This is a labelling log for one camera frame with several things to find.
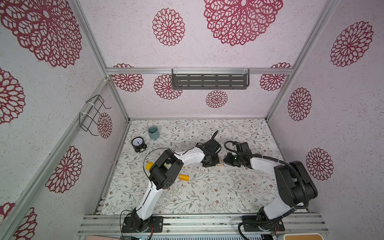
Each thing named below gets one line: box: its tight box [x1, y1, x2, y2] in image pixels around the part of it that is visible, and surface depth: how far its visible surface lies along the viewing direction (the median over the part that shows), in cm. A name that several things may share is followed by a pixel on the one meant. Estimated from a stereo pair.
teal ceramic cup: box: [148, 126, 160, 140], surface depth 110 cm
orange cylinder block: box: [179, 174, 190, 182], surface depth 92 cm
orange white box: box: [283, 233, 325, 240], surface depth 68 cm
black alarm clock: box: [131, 136, 147, 153], surface depth 105 cm
